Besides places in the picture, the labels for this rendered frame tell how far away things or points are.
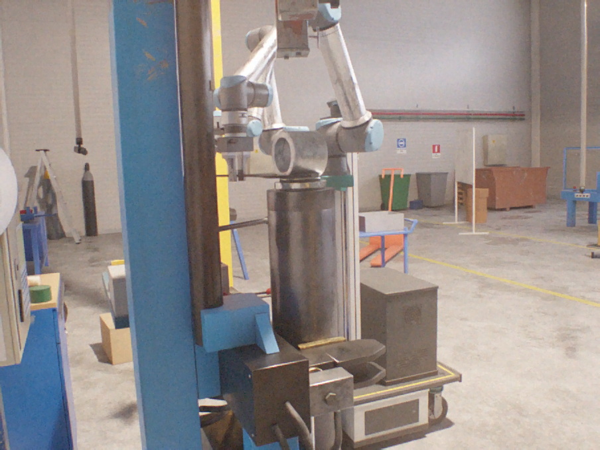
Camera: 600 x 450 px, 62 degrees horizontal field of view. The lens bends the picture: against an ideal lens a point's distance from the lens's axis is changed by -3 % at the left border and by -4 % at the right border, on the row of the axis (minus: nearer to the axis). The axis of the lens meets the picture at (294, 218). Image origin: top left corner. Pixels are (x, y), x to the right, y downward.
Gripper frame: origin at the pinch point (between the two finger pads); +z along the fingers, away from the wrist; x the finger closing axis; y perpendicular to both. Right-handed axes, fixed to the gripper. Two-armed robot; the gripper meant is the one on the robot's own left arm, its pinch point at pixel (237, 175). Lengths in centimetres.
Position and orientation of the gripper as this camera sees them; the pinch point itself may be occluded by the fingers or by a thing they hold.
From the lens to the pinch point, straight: 181.3
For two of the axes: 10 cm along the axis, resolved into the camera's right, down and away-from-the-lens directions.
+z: 0.4, 9.9, 1.2
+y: 7.8, 0.5, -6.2
